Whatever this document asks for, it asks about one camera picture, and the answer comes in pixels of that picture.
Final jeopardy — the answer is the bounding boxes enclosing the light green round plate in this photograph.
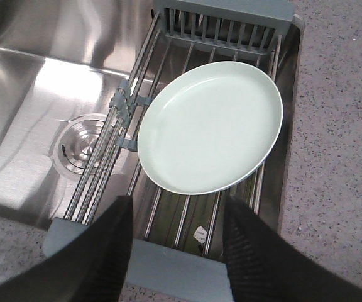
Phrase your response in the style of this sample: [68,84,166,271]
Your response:
[138,61,283,195]

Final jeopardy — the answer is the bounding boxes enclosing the grey blue dish rack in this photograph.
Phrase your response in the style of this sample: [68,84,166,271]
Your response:
[43,1,302,301]

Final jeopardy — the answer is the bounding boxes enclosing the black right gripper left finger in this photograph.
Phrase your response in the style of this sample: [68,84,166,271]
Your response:
[0,196,133,301]

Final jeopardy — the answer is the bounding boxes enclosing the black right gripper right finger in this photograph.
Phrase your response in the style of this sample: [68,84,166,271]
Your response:
[223,196,362,301]

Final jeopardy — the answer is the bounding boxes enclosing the chrome sink drain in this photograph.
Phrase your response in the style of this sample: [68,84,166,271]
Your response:
[49,113,106,181]

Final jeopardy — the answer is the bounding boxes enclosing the stainless steel sink basin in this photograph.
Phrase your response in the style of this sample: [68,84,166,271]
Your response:
[0,0,304,235]

